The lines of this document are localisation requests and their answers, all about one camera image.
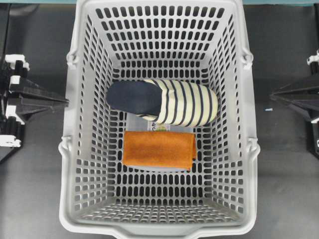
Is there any clear plastic package with label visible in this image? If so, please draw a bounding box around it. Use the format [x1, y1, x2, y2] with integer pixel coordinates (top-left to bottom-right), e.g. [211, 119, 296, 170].
[125, 114, 192, 172]

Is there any grey plastic shopping basket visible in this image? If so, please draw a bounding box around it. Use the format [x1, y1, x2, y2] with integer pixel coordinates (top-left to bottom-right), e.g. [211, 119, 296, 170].
[59, 0, 260, 239]

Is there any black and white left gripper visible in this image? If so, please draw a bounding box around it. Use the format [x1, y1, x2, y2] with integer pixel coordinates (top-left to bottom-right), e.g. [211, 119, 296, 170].
[0, 54, 68, 162]

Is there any orange folded cloth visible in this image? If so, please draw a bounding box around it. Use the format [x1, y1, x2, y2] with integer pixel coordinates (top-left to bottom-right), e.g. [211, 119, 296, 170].
[122, 131, 197, 171]

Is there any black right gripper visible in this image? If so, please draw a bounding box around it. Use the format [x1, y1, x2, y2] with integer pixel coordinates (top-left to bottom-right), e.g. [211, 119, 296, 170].
[270, 50, 319, 159]

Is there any navy striped cream slipper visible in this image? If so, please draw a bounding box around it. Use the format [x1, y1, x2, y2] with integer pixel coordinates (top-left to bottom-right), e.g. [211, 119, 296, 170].
[106, 79, 218, 127]

